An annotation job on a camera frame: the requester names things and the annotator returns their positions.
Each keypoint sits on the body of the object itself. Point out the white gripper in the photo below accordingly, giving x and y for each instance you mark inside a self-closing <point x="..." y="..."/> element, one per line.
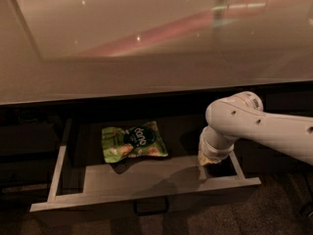
<point x="212" y="154"/>

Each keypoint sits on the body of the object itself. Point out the dark drawer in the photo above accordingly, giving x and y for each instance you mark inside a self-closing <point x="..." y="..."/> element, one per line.
<point x="28" y="139"/>
<point x="85" y="188"/>
<point x="24" y="173"/>

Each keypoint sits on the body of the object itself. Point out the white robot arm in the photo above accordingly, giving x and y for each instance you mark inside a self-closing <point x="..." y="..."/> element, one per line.
<point x="241" y="116"/>

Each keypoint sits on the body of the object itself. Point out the green snack bag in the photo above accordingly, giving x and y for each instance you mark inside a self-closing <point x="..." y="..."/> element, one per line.
<point x="138" y="141"/>

